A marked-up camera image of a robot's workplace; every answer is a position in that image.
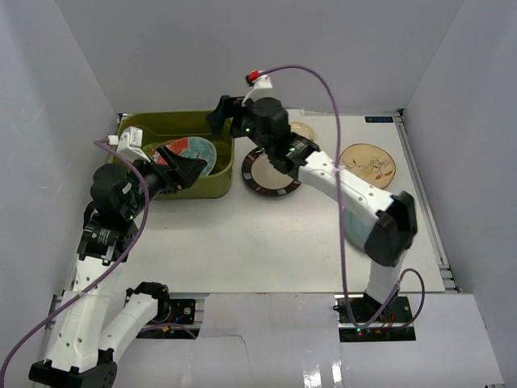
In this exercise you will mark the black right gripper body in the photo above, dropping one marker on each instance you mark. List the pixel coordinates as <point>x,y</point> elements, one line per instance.
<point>243,124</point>

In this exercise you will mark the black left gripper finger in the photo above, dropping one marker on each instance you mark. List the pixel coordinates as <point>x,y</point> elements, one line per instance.
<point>163,158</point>
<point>184,172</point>

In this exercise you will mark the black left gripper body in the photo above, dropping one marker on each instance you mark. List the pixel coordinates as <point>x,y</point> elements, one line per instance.
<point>166,174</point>

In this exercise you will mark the red and teal plate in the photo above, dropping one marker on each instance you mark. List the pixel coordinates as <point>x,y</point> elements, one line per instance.
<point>190,147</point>

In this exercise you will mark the dark striped rim plate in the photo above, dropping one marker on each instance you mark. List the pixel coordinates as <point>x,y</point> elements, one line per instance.
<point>263,179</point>

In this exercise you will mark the light blue plate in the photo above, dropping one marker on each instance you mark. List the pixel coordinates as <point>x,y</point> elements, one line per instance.
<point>356,233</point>

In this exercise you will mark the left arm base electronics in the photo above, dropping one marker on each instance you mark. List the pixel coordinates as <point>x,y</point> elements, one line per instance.
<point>180,320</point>

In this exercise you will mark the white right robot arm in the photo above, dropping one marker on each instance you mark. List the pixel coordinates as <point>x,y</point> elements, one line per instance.
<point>389,221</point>

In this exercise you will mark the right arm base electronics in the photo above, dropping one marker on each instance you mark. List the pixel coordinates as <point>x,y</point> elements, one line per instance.
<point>389,326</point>

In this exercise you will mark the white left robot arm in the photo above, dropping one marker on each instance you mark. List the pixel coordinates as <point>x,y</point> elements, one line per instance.
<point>85,352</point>

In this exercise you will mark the green plastic bin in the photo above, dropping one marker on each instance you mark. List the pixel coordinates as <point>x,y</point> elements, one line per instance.
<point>162,127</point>

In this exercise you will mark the small cream plate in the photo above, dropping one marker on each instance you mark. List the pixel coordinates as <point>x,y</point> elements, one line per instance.
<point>303,129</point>

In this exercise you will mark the blue table label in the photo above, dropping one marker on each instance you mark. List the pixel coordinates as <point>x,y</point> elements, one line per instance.
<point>378,119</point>

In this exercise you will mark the tan bird pattern plate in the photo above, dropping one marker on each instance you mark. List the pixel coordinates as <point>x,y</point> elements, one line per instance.
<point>370,163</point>

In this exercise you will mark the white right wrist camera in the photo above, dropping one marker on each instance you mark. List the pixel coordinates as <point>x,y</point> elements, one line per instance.
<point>260,87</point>

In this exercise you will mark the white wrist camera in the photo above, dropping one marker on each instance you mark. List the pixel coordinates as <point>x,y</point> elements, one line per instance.
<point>260,87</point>
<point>128,144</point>

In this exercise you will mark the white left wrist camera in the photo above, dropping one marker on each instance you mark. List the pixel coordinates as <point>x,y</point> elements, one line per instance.
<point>128,144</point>

